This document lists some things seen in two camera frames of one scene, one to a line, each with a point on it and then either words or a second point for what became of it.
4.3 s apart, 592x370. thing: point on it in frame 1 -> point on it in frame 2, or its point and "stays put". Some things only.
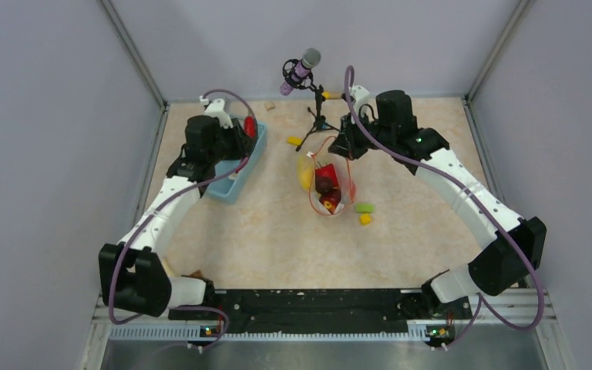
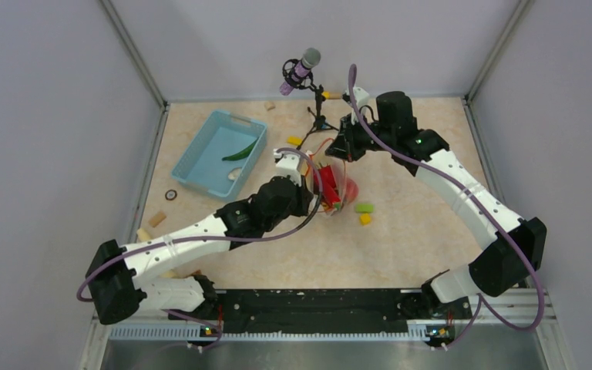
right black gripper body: x=358 y=144 stays put
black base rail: x=321 y=311 stays put
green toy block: x=364 y=208 stays put
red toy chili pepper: x=250 y=126 -> x=328 y=187
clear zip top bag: x=331 y=181 stays put
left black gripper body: x=230 y=142 -> x=298 y=206
